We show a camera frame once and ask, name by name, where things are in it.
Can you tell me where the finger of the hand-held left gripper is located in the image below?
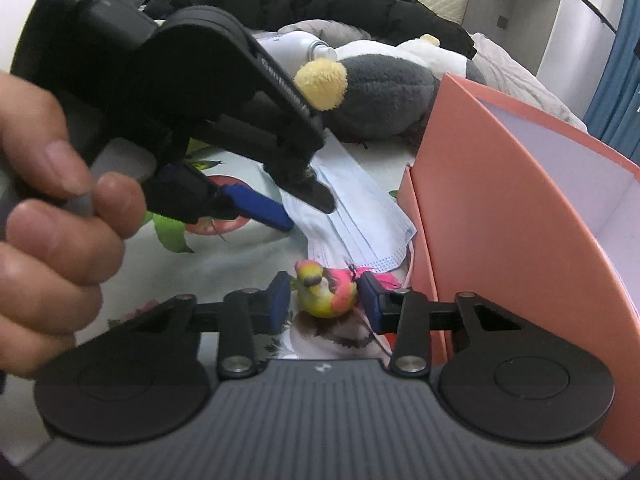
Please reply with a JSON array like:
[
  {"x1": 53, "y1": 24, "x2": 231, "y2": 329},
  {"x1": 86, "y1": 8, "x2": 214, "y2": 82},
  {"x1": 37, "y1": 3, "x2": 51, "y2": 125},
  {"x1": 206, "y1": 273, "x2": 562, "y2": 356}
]
[
  {"x1": 264, "y1": 159, "x2": 335, "y2": 213},
  {"x1": 144, "y1": 162, "x2": 295, "y2": 234}
]

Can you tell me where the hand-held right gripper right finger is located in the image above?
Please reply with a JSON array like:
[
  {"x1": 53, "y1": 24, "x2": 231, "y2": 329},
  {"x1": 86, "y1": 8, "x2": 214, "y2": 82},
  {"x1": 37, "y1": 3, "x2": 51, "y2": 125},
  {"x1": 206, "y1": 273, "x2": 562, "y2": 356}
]
[{"x1": 358, "y1": 270, "x2": 524, "y2": 377}]

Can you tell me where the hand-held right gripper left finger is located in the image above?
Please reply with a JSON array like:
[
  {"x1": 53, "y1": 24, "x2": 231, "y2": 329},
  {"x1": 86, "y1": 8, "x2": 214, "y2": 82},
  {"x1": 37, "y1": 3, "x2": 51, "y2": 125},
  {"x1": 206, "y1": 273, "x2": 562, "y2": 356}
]
[{"x1": 107, "y1": 270, "x2": 294, "y2": 380}]

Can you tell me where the colourful bird toy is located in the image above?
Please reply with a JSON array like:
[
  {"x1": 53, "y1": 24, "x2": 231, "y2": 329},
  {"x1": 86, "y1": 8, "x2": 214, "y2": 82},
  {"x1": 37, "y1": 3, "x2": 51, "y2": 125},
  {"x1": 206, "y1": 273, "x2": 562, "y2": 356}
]
[{"x1": 292, "y1": 258, "x2": 401, "y2": 319}]

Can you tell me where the blue face mask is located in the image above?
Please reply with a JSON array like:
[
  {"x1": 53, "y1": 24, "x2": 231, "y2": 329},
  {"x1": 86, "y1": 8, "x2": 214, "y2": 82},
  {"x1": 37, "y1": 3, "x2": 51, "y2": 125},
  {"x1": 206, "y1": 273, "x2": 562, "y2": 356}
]
[{"x1": 279, "y1": 130, "x2": 419, "y2": 274}]

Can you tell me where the pink shoe box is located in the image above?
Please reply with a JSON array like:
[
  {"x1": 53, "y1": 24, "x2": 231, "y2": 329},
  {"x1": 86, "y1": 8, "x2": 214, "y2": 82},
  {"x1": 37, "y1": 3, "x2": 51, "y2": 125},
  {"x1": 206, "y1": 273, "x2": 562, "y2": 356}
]
[{"x1": 400, "y1": 72, "x2": 640, "y2": 462}]

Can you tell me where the person's left hand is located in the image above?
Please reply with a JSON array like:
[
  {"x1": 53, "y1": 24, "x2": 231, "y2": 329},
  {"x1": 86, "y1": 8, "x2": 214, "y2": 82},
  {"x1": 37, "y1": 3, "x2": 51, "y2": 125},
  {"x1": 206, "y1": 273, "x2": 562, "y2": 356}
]
[{"x1": 0, "y1": 72, "x2": 147, "y2": 376}]

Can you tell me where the fruit print mat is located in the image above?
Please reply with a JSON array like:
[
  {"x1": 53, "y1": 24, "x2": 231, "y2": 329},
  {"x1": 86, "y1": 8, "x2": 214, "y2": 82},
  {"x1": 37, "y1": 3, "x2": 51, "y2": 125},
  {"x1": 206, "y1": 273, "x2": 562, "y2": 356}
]
[{"x1": 100, "y1": 135, "x2": 421, "y2": 363}]

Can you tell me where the grey penguin plush toy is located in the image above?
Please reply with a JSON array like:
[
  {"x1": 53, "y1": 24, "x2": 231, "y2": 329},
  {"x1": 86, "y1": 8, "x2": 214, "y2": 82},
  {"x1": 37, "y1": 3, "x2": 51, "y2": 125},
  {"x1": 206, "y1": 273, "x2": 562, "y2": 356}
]
[{"x1": 293, "y1": 33, "x2": 489, "y2": 144}]

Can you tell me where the white plastic bottle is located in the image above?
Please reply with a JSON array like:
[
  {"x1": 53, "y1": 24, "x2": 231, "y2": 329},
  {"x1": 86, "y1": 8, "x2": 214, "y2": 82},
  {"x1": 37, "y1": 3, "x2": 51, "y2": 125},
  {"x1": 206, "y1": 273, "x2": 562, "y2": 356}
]
[{"x1": 259, "y1": 30, "x2": 341, "y2": 69}]

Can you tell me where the grey pillow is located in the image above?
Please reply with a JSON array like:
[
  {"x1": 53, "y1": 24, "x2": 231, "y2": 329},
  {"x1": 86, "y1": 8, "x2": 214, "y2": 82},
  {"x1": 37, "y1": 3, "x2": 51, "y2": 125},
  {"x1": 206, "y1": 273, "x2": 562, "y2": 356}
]
[{"x1": 277, "y1": 18, "x2": 374, "y2": 46}]

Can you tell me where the black puffer jacket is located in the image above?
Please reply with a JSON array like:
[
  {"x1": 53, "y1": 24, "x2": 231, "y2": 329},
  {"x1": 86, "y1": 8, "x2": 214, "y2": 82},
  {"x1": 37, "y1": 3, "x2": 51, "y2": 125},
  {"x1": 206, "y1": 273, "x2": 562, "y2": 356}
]
[{"x1": 144, "y1": 0, "x2": 479, "y2": 59}]

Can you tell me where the beige duvet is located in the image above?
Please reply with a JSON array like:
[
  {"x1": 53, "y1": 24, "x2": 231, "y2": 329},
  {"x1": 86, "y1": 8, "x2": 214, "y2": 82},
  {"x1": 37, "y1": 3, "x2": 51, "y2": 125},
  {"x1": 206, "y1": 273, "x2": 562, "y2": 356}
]
[{"x1": 464, "y1": 32, "x2": 589, "y2": 134}]

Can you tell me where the blue curtain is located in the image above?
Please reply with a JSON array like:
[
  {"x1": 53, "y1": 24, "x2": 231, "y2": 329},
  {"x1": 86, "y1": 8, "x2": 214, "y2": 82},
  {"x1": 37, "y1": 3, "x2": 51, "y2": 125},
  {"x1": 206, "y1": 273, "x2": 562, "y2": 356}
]
[{"x1": 584, "y1": 0, "x2": 640, "y2": 154}]

